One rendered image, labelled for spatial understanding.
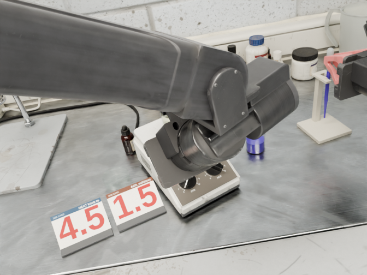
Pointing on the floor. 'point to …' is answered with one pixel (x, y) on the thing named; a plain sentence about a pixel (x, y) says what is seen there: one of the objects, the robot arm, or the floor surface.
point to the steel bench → (10, 219)
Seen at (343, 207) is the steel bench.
